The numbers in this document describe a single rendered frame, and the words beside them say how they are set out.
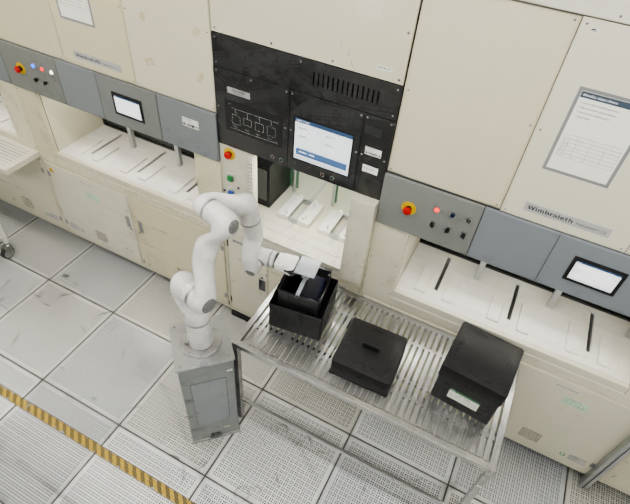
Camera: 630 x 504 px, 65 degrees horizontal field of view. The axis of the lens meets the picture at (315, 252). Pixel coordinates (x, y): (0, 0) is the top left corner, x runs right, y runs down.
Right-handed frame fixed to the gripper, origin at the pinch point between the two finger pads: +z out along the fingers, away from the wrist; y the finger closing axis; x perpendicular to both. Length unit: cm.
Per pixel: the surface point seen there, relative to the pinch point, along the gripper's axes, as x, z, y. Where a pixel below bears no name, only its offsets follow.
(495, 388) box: -7, 93, 27
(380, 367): -23, 46, 24
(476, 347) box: -7, 83, 9
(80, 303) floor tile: -110, -163, -8
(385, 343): -23, 45, 10
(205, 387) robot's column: -53, -33, 47
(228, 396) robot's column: -68, -25, 40
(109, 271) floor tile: -110, -162, -42
